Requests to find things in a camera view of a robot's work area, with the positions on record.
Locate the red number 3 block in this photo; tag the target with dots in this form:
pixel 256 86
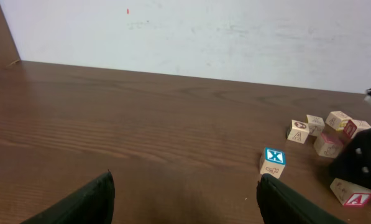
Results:
pixel 355 126

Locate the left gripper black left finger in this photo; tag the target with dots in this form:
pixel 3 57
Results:
pixel 93 203

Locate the blue X wooden block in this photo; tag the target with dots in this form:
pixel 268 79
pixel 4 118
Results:
pixel 272 162

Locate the red M wooden block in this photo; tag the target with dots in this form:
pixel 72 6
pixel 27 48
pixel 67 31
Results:
pixel 328 145

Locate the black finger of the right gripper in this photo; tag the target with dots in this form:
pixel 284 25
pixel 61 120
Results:
pixel 353 164

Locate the blue sided wooden block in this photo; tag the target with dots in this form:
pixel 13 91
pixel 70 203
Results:
pixel 316 125

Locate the red A wooden block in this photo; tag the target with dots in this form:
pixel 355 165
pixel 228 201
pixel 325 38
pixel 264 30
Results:
pixel 350 194

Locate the yellow sided wooden block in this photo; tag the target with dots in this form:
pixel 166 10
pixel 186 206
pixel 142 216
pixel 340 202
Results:
pixel 337 120

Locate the brown circle wooden block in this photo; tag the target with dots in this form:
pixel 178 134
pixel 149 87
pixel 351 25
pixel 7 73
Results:
pixel 298 131

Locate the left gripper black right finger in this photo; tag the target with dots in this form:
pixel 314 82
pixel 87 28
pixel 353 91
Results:
pixel 280 204

